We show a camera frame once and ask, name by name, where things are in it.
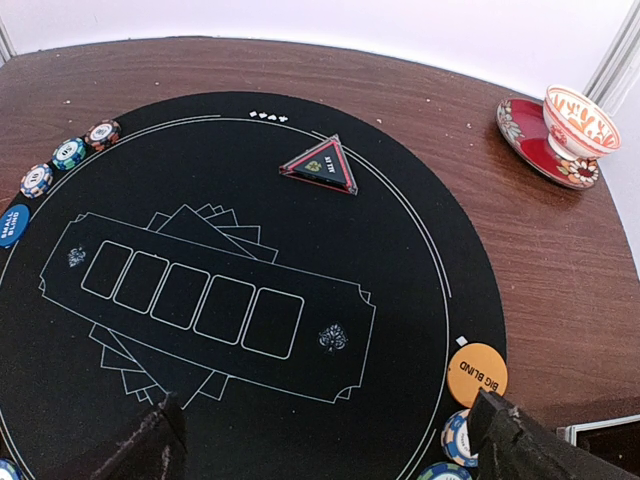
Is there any single white blue poker chip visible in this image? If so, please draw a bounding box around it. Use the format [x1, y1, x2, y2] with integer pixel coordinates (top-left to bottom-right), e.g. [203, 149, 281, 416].
[20, 163, 54, 198]

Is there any round black poker mat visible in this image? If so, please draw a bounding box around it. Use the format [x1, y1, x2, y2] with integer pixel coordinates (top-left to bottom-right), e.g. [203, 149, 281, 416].
[1, 93, 506, 479]

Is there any left aluminium frame post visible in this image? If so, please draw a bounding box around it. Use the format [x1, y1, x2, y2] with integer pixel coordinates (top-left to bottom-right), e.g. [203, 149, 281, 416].
[0, 19, 17, 65]

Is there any orange big blind button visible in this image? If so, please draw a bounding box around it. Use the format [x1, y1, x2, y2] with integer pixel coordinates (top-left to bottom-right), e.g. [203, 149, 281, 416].
[446, 343, 508, 408]

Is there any red white patterned tea bowl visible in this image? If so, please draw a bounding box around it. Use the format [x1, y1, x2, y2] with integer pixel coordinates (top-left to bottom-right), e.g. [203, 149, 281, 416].
[543, 85, 621, 160]

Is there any red black triangular all-in marker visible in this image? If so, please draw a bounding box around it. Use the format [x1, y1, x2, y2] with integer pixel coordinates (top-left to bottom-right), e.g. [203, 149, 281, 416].
[279, 135, 359, 196]

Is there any red floral saucer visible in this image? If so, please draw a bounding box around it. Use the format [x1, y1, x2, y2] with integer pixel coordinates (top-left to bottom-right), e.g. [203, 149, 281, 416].
[496, 98, 600, 190]

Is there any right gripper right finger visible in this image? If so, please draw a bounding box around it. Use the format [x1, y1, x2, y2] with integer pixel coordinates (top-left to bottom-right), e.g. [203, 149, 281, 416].
[467, 389, 635, 480]

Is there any single green blue poker chip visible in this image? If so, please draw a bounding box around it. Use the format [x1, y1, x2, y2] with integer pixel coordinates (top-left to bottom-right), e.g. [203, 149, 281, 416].
[52, 137, 87, 171]

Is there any aluminium frame post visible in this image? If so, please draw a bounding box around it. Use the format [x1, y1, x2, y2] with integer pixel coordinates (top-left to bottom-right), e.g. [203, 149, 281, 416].
[0, 19, 17, 65]
[583, 0, 639, 116]

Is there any aluminium poker chip case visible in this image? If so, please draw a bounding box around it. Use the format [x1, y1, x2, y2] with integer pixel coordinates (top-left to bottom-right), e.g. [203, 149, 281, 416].
[555, 414, 639, 471]

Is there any right aluminium frame post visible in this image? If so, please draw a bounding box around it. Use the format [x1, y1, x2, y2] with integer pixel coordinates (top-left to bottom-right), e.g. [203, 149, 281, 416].
[583, 0, 639, 116]

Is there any single brown 100 poker chip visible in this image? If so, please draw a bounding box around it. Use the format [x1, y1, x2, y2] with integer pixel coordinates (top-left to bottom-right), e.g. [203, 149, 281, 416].
[84, 119, 121, 152]

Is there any blue small blind button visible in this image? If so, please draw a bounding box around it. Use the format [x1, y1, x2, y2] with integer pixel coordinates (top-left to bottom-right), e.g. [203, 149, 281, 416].
[0, 204, 31, 248]

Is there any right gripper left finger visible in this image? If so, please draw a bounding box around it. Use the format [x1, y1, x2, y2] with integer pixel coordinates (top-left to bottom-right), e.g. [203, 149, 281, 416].
[88, 393, 188, 479]

